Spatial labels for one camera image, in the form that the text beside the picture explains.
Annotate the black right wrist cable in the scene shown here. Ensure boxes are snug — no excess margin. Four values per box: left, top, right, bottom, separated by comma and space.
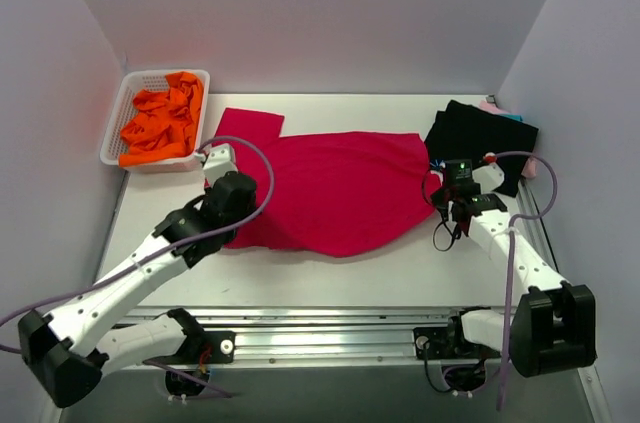
422, 167, 469, 253

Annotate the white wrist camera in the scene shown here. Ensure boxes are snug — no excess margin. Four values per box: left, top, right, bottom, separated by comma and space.
196, 143, 237, 188
472, 152, 505, 194

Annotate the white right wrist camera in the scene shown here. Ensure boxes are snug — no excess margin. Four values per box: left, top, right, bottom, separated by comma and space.
472, 152, 505, 194

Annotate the aluminium rail frame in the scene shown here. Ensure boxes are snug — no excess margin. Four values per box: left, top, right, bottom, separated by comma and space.
59, 179, 610, 422

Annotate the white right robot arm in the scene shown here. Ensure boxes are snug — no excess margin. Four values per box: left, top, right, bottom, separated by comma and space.
430, 154, 597, 377

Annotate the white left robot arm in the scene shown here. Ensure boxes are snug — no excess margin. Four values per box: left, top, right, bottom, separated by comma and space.
18, 171, 257, 408

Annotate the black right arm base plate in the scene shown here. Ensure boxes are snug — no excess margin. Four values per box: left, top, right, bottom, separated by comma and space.
413, 327, 482, 360

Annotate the crumpled orange t-shirt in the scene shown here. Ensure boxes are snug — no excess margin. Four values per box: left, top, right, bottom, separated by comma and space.
119, 71, 204, 167

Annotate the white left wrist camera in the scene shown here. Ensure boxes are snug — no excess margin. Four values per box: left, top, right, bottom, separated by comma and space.
196, 143, 237, 188

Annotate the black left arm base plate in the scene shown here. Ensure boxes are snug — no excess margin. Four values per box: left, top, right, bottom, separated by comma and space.
189, 330, 236, 365

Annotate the folded black t-shirt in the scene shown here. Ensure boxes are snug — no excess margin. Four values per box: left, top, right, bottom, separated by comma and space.
424, 100, 539, 170

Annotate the white plastic basket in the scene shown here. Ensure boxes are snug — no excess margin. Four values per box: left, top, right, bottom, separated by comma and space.
100, 69, 210, 173

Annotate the folded teal t-shirt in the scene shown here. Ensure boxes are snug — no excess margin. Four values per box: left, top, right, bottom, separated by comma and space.
501, 113, 524, 122

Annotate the folded pink t-shirt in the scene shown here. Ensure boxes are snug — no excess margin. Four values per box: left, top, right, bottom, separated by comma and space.
479, 99, 537, 179

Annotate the crimson red t-shirt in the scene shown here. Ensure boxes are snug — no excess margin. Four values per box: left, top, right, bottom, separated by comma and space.
216, 108, 441, 257

